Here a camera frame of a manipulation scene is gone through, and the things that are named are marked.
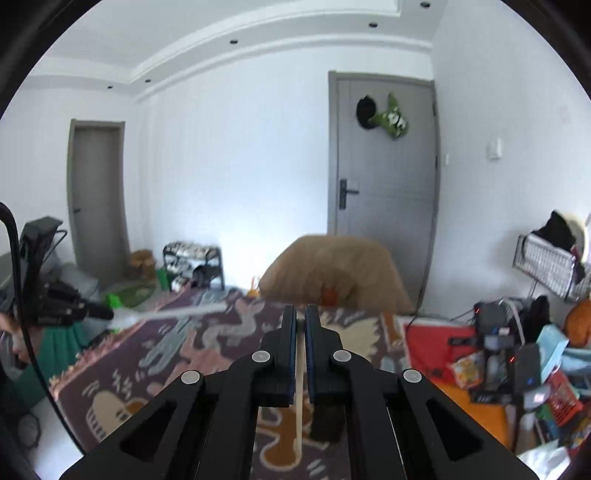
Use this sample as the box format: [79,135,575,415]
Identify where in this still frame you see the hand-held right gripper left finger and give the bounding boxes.
[60,305,297,480]

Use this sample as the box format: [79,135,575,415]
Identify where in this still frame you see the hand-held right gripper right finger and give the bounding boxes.
[304,303,539,480]

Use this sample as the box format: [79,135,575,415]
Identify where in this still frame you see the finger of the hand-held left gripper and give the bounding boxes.
[36,282,115,329]

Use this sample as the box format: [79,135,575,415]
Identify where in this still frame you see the wooden chopstick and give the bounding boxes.
[294,320,307,463]

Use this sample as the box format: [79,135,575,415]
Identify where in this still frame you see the white plastic spoon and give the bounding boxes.
[108,302,230,331]

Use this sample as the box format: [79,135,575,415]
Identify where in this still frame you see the person's left hand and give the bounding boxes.
[0,311,27,367]

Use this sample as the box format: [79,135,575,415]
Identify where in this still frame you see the green cloth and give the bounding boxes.
[27,318,110,408]

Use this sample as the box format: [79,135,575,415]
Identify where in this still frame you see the green floor mat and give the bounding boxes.
[103,279,158,310]

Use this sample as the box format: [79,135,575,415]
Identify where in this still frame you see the plain grey door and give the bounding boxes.
[67,119,130,283]

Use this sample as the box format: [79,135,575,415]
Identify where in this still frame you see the wicker basket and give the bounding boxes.
[129,248,158,280]

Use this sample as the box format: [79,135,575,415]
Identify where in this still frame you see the tan upholstered chair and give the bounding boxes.
[259,235,417,318]

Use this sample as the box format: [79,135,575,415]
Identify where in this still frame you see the printed blanket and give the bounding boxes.
[48,288,413,480]

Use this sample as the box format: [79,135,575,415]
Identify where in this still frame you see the red cloth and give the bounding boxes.
[403,322,481,385]

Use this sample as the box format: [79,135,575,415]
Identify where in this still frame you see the black shoe rack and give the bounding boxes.
[162,240,226,292]

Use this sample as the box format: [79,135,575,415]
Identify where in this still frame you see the yellow snack packet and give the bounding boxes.
[450,351,486,389]

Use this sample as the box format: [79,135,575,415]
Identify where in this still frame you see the grey door with hooks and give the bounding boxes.
[327,70,441,315]

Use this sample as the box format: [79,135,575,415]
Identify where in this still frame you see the black electronic device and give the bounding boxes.
[473,300,511,345]
[507,343,544,409]

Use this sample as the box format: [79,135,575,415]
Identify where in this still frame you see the black pouch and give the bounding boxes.
[526,295,553,345]

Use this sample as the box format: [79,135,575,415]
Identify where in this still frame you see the light blue box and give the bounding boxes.
[537,322,571,380]

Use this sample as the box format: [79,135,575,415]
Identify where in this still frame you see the black hat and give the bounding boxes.
[355,95,380,130]

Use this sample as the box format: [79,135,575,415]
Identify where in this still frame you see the green plush toy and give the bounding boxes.
[367,92,410,140]

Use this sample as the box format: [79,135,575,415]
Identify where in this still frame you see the white plastic bag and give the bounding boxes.
[516,442,571,480]

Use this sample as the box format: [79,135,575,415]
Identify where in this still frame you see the red plastic basket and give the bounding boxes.
[542,368,585,419]

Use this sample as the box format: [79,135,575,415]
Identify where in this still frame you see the orange plush toy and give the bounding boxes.
[564,298,591,350]

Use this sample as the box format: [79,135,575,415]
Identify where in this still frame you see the black cloth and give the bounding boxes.
[537,209,578,253]

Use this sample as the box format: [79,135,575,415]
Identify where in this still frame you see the cream hat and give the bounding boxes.
[554,209,590,267]

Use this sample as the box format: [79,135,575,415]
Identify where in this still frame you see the thick black cable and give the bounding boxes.
[0,201,86,459]

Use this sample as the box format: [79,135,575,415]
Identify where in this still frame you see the black door handle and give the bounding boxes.
[339,178,360,211]

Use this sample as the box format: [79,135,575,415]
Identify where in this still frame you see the black wire basket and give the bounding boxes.
[512,233,591,304]

